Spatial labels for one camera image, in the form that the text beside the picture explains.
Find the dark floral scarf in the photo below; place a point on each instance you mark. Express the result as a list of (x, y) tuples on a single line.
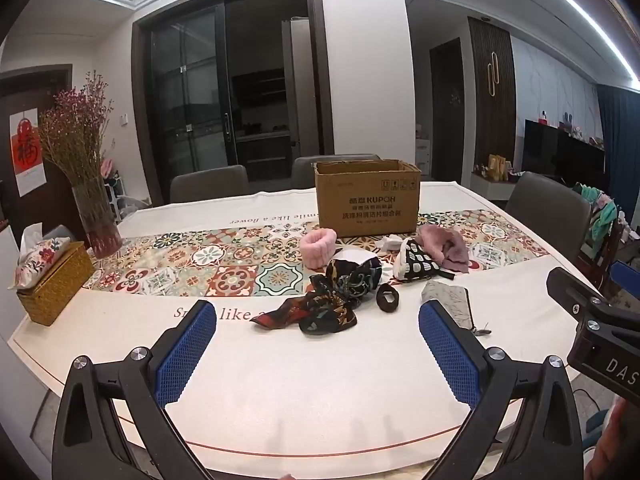
[(325, 305)]

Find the black television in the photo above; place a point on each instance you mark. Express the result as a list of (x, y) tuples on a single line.
[(560, 155)]

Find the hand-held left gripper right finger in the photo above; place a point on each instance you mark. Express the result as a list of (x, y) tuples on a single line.
[(450, 355)]

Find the white cloth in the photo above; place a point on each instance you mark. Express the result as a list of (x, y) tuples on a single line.
[(357, 257), (390, 245)]

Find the wood slat wall panel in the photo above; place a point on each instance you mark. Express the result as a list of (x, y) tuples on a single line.
[(480, 120)]

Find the grey refrigerator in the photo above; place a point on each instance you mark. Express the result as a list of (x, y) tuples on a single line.
[(300, 85)]

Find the grey dining chair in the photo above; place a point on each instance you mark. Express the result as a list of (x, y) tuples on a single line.
[(547, 215), (207, 182), (305, 170)]

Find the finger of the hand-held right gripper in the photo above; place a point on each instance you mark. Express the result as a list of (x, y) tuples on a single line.
[(575, 292), (627, 274)]

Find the cardboard box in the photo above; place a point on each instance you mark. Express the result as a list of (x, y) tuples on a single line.
[(367, 200)]

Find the person's right forearm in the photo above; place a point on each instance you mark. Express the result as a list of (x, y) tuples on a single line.
[(620, 440)]

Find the white tissue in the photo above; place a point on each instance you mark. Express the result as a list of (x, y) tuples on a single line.
[(32, 237)]

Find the pink fuzzy cloth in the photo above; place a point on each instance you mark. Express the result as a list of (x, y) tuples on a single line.
[(450, 250)]

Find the dark blue curtain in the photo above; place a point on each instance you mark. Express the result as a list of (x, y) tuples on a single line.
[(622, 145)]

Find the white shoe rack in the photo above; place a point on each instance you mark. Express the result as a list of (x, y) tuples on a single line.
[(114, 192)]

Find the dried flowers bouquet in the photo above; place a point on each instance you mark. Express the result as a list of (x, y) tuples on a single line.
[(75, 140)]

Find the yellow paper bag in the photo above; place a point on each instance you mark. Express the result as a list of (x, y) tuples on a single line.
[(496, 167)]

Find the dark wooden door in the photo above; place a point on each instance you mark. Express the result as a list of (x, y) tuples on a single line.
[(447, 110)]

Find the grey patterned pouch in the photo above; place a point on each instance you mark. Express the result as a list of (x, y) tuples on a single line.
[(450, 296)]

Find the sliding glass door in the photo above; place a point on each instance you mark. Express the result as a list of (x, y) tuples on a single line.
[(195, 110)]

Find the television cabinet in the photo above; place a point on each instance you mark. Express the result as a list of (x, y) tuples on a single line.
[(492, 189)]

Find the floral tissue cover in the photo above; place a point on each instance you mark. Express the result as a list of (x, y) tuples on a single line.
[(42, 260)]

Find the pink fuzzy headband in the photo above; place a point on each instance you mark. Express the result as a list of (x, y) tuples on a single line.
[(315, 247)]

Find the woven tissue box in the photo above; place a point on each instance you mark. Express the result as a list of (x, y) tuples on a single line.
[(55, 292)]

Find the black white patterned pouch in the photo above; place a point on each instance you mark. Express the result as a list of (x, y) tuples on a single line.
[(415, 260)]

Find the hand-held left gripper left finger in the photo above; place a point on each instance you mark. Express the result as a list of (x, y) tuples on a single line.
[(187, 355)]

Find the glass vase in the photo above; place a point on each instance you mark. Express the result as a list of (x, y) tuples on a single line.
[(100, 225)]

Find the gold wall ornament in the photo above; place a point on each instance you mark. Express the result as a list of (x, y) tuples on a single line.
[(494, 74)]

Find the teal clothes on chair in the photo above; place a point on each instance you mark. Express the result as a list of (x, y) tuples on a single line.
[(597, 207)]

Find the brown scrunchie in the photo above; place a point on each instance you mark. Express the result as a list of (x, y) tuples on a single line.
[(380, 300)]

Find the brown entrance door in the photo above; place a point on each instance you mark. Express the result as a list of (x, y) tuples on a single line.
[(35, 85)]

